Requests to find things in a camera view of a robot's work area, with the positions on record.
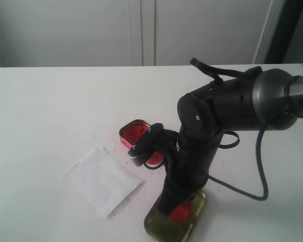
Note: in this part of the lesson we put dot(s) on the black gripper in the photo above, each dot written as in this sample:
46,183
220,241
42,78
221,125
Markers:
187,169

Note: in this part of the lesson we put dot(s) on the red stamp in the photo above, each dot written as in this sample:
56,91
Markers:
182,213

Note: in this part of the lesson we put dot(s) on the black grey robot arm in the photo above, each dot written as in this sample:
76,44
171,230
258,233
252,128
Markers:
254,100

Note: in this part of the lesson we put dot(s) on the red ink pad tin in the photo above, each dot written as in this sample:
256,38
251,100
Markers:
131,132

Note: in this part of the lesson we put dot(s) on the gold tin lid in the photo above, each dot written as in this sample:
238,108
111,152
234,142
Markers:
165,230

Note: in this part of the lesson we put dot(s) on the white paper sheet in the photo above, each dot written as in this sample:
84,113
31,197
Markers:
102,180

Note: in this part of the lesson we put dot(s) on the grey cabinet doors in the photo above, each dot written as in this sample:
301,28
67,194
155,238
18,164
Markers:
135,33

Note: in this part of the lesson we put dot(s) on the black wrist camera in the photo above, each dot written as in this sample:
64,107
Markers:
155,139

